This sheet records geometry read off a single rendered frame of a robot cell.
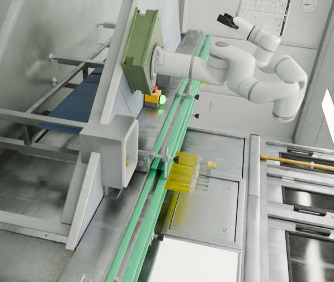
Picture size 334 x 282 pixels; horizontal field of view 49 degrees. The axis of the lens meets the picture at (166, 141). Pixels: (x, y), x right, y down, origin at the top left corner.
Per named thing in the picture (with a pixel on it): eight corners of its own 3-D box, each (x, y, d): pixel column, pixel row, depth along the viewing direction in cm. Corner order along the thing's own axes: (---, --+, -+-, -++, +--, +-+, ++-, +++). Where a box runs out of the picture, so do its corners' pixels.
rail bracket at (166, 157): (147, 177, 157) (176, 182, 155) (149, 144, 148) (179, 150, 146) (149, 173, 160) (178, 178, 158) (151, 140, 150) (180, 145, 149)
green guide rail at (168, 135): (151, 155, 156) (169, 158, 155) (151, 153, 156) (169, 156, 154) (203, 35, 300) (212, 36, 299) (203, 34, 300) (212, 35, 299)
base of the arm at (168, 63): (147, 66, 143) (187, 72, 140) (155, 36, 145) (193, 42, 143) (153, 81, 158) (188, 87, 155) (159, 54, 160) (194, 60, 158)
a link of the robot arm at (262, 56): (282, 56, 143) (260, 32, 158) (266, 84, 150) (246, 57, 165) (299, 60, 146) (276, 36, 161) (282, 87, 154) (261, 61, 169)
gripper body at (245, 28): (259, 25, 169) (238, 14, 171) (255, 27, 161) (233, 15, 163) (252, 40, 173) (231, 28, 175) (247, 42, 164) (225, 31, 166)
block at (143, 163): (132, 170, 157) (147, 174, 156) (132, 153, 152) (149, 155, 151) (134, 166, 160) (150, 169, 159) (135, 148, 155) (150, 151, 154)
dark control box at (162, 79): (155, 84, 209) (170, 86, 208) (156, 71, 205) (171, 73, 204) (159, 78, 216) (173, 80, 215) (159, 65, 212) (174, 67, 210)
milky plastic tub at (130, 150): (103, 186, 140) (125, 190, 138) (100, 136, 127) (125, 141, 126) (117, 160, 154) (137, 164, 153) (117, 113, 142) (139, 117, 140)
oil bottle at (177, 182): (147, 186, 163) (195, 195, 160) (148, 176, 160) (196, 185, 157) (150, 178, 168) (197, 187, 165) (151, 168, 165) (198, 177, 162)
